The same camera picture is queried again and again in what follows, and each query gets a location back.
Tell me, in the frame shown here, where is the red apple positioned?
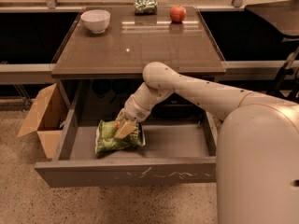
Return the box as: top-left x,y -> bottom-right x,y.
169,6 -> 187,23

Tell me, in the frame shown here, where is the white ceramic bowl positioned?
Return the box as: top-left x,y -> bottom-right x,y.
80,9 -> 110,34

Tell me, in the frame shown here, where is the cardboard box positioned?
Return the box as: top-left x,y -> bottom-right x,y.
18,84 -> 68,159

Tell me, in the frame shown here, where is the green jalapeno chip bag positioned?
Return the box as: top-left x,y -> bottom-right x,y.
94,120 -> 145,155

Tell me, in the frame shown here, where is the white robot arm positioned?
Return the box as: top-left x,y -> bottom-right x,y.
116,62 -> 299,224

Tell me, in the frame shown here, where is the grey open drawer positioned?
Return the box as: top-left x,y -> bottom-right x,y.
35,80 -> 217,188

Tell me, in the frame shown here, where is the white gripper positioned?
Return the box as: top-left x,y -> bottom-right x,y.
114,95 -> 150,139

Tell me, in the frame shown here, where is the brown counter cabinet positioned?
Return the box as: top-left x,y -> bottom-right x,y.
50,5 -> 227,110

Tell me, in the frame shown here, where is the green foil snack bag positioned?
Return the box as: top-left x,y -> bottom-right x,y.
134,0 -> 158,15

